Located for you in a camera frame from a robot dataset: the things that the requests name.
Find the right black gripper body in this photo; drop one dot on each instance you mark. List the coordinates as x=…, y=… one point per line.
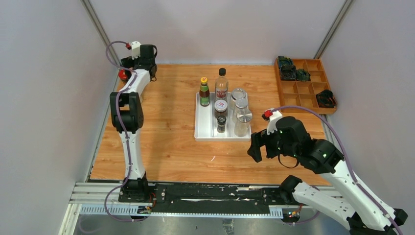
x=274, y=145

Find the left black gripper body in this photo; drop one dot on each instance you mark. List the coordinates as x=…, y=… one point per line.
x=129, y=62

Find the silver-lid glass jar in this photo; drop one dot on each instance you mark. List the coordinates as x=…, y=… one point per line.
x=243, y=119

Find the red-lid sauce jar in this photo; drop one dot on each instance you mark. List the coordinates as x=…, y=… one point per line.
x=124, y=75

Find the white-lid spice shaker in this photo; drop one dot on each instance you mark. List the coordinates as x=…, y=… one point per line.
x=239, y=104

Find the small black-cap bottle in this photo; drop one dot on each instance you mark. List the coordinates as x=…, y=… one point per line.
x=221, y=124

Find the brown jar white lid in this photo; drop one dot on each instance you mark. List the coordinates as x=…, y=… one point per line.
x=220, y=108

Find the clear lidded glass jar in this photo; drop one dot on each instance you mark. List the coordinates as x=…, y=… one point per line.
x=237, y=93

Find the white divided plastic tray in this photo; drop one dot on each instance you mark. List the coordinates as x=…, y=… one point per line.
x=205, y=128

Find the black-cap clear sauce bottle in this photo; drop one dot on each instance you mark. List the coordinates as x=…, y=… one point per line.
x=221, y=85

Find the yellow-cap green bottle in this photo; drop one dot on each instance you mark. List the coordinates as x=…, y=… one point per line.
x=204, y=93

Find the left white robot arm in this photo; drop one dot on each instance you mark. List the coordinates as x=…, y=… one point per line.
x=127, y=117

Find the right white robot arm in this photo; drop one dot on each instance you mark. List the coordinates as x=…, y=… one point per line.
x=360, y=210

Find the wooden compartment organizer box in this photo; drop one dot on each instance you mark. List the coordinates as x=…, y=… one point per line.
x=306, y=94

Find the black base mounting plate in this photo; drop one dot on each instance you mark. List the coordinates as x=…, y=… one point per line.
x=198, y=198

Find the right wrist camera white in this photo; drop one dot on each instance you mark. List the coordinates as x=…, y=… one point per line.
x=272, y=116

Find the green cable bundle small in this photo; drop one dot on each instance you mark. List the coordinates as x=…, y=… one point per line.
x=303, y=75

